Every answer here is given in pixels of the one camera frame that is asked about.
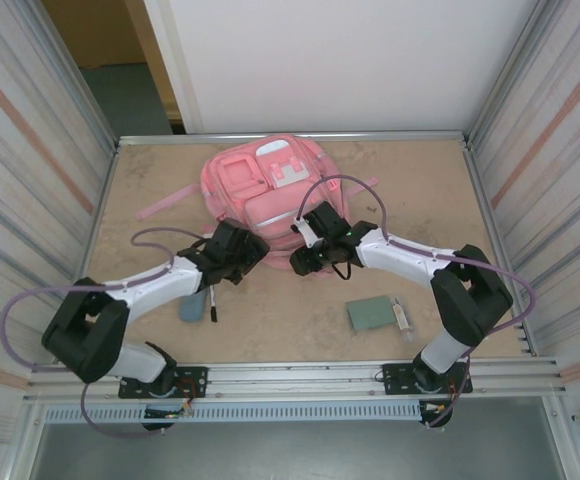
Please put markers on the pink student backpack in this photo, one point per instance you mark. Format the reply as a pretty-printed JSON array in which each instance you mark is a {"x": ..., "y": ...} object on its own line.
[{"x": 270, "y": 215}]

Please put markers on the black white marker pen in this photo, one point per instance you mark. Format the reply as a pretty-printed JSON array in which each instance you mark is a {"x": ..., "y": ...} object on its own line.
[{"x": 213, "y": 312}]

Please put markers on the blue-grey pencil case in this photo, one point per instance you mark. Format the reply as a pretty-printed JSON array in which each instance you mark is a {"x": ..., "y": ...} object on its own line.
[{"x": 192, "y": 310}]

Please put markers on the green leather wallet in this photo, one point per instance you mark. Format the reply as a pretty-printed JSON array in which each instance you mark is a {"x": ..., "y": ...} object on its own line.
[{"x": 370, "y": 315}]

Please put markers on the small clear tube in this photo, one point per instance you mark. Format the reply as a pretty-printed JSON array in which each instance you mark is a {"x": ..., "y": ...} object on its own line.
[{"x": 404, "y": 320}]

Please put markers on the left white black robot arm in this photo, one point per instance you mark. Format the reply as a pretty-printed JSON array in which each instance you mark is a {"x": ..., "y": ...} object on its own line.
[{"x": 90, "y": 330}]

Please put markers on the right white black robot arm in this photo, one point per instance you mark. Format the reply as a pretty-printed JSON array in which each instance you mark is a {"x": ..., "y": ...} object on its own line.
[{"x": 470, "y": 295}]

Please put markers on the small circuit board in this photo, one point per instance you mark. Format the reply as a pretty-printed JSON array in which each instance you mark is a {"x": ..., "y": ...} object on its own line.
[{"x": 167, "y": 413}]

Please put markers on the corrugated translucent side panel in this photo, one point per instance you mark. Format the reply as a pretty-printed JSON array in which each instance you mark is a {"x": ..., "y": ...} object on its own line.
[
  {"x": 10, "y": 150},
  {"x": 560, "y": 150}
]

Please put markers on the wide aluminium mounting rail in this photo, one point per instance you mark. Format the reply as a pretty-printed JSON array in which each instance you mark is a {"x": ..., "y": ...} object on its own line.
[{"x": 295, "y": 375}]

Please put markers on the thin aluminium table rail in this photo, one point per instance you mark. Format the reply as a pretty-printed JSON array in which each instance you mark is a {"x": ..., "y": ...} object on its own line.
[{"x": 395, "y": 136}]

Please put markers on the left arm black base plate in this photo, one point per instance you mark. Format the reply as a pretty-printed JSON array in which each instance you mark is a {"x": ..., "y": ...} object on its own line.
[{"x": 192, "y": 382}]

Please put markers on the aluminium table side rail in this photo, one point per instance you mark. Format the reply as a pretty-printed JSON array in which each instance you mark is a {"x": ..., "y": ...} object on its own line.
[
  {"x": 89, "y": 255},
  {"x": 485, "y": 200}
]

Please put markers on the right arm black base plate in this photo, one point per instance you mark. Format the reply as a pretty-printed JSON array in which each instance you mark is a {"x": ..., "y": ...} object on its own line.
[{"x": 395, "y": 377}]

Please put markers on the aluminium frame post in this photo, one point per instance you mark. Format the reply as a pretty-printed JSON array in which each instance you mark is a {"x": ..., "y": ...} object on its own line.
[
  {"x": 82, "y": 75},
  {"x": 505, "y": 75}
]

